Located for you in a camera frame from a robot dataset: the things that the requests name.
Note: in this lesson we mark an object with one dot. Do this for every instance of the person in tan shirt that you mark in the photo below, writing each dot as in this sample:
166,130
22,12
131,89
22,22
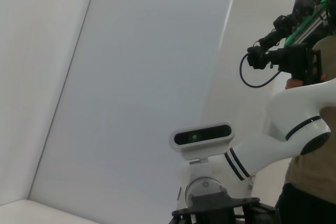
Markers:
312,176

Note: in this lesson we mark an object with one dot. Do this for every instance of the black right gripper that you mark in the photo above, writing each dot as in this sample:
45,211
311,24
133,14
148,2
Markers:
218,209

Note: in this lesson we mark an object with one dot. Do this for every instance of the black video camera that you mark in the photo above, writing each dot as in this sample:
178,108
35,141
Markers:
294,58

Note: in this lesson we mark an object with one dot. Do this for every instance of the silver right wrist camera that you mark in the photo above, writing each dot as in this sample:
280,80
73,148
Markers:
202,138

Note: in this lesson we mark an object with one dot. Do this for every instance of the green and silver rail frame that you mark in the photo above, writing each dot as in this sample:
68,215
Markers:
302,30

